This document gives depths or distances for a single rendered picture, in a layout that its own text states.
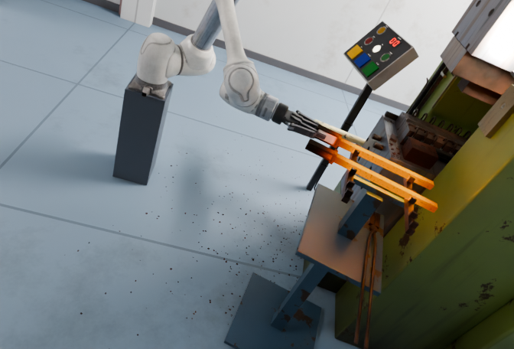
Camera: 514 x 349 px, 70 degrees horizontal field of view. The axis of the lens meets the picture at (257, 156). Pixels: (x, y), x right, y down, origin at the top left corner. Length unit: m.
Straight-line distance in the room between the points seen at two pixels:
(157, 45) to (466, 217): 1.45
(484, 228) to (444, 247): 0.15
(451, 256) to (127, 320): 1.34
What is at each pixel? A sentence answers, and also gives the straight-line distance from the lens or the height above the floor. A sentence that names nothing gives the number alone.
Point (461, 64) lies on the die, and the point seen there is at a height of 1.31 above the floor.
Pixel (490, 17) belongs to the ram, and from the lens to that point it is 1.60.
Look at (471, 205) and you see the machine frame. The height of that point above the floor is 1.00.
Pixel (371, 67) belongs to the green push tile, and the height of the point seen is 1.02.
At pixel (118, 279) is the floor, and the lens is 1.89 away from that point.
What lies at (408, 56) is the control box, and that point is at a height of 1.15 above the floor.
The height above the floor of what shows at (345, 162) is 0.99.
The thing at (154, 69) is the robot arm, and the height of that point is 0.74.
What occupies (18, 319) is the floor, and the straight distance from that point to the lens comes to 1.82.
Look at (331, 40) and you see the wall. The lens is 4.27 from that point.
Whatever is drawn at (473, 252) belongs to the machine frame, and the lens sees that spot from 1.61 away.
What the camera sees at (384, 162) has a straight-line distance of 1.37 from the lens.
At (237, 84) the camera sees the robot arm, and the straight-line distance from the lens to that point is 1.12.
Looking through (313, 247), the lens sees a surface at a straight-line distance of 1.30.
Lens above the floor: 1.61
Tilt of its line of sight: 36 degrees down
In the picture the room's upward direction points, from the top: 24 degrees clockwise
